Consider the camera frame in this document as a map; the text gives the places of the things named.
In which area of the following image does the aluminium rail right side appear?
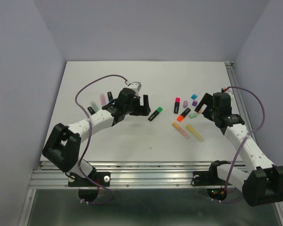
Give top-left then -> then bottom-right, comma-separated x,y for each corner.
224,61 -> 253,131

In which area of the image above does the pastel green highlighter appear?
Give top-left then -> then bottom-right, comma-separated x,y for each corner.
91,101 -> 99,112

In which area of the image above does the black highlighter orange cap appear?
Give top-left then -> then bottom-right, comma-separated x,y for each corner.
177,108 -> 191,122

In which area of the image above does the black highlighter green cap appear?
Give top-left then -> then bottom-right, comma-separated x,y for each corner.
148,107 -> 163,121

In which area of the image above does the black highlighter purple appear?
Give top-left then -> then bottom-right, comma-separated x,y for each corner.
87,106 -> 96,115

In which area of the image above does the pastel green cap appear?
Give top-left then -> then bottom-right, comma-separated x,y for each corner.
189,113 -> 198,119

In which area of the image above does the pastel yellow highlighter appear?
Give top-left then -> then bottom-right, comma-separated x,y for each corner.
186,124 -> 204,142

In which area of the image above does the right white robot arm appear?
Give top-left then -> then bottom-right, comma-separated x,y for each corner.
191,92 -> 283,207

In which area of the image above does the purple highlighter cap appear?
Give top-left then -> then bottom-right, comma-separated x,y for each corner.
192,100 -> 198,106

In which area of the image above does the pastel purple cap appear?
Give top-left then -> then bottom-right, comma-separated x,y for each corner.
183,100 -> 188,108

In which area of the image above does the black highlighter blue tip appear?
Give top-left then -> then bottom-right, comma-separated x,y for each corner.
107,91 -> 113,102

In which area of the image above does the blue highlighter cap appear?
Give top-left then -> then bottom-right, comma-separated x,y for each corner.
191,94 -> 198,100

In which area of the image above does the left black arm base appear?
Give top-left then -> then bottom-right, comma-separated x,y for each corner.
67,171 -> 111,187

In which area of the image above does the pastel purple highlighter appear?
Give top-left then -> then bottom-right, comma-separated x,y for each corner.
100,94 -> 107,106

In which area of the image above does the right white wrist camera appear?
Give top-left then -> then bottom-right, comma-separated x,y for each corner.
221,88 -> 234,96

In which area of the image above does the black highlighter pink cap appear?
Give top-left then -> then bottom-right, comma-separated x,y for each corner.
174,97 -> 180,114

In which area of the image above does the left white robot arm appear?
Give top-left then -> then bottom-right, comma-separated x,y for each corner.
42,88 -> 150,186

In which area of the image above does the aluminium frame rail front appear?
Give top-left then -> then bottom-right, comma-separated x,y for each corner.
29,161 -> 211,189

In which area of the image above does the pastel pink highlighter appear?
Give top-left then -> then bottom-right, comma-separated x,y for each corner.
172,122 -> 190,139

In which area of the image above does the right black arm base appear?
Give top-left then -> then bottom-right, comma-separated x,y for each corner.
192,171 -> 227,188

